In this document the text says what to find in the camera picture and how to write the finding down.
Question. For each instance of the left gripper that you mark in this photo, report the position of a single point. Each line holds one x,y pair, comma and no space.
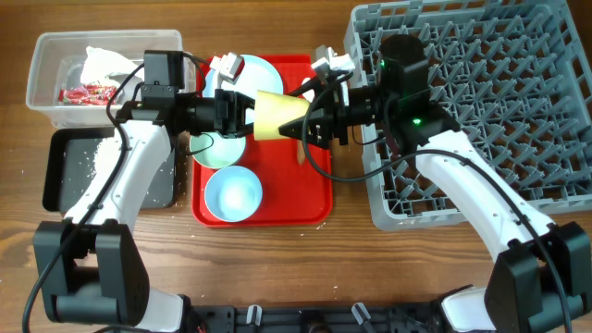
228,112

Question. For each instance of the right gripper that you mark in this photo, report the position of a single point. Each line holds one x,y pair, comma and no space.
329,120

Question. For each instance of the green bowl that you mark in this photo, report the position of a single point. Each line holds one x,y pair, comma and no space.
213,151

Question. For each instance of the yellow cup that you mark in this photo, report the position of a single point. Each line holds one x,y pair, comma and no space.
273,110

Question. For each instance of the light blue plate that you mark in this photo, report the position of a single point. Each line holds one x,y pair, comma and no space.
257,75

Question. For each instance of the brown carrot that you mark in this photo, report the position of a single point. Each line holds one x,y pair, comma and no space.
301,156

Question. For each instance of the blue bowl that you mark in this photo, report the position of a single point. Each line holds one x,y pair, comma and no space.
233,194

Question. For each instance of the white rice pile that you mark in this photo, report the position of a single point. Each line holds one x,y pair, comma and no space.
105,157

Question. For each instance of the white tissue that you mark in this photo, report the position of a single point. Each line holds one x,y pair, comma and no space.
102,66

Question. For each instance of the red snack wrapper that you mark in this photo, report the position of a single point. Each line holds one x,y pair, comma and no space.
90,94

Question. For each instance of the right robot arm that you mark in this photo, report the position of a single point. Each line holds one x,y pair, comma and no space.
541,278

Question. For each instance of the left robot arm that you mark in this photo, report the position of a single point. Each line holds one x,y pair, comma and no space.
90,269

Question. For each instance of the grey dishwasher rack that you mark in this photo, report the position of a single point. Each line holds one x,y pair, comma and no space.
514,74

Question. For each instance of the white plastic spoon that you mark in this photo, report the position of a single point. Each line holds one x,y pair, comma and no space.
308,86

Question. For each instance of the black plastic tray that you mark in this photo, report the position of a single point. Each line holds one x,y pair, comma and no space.
72,161

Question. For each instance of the clear plastic bin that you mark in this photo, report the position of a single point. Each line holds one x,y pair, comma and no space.
58,61

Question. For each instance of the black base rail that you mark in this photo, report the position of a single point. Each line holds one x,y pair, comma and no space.
414,317

